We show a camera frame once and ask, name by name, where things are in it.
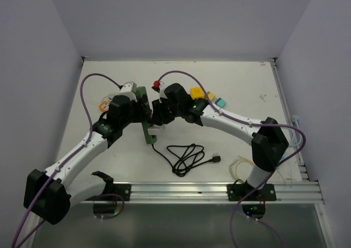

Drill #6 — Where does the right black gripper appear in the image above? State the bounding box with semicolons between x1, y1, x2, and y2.
151;97;183;126

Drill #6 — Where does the white plug adapter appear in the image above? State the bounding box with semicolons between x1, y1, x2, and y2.
148;125;165;136

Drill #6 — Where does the green power strip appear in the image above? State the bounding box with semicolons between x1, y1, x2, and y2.
136;86;157;145

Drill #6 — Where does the orange power strip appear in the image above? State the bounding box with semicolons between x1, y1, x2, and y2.
99;100;110;112

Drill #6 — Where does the yellow cube socket adapter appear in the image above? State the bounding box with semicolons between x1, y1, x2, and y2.
190;87;205;99

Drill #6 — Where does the black power cord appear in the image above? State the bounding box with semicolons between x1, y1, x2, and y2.
151;143;222;178

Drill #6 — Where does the pale yellow plug adapter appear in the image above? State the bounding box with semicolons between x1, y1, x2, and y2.
207;92;217;102

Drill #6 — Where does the blue plug adapter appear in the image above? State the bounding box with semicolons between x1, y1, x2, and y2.
215;98;227;108

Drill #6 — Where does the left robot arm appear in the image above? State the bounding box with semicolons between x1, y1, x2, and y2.
24;93;156;225

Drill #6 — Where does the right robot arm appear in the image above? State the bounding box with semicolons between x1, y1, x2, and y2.
150;81;288;200

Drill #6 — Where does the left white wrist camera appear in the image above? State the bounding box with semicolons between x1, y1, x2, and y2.
118;81;137;101

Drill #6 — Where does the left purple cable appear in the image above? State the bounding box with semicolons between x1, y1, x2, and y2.
10;74;126;248

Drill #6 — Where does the aluminium rail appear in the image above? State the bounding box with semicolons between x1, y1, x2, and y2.
79;181;326;205

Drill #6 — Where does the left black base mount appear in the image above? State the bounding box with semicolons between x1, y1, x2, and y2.
110;183;132;202

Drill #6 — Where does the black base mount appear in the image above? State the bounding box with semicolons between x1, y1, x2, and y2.
227;181;277;201
110;183;132;202

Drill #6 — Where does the yellowish thin cable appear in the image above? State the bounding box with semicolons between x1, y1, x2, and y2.
229;156;257;181

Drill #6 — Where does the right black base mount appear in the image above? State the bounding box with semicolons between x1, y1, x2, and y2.
227;181;277;201

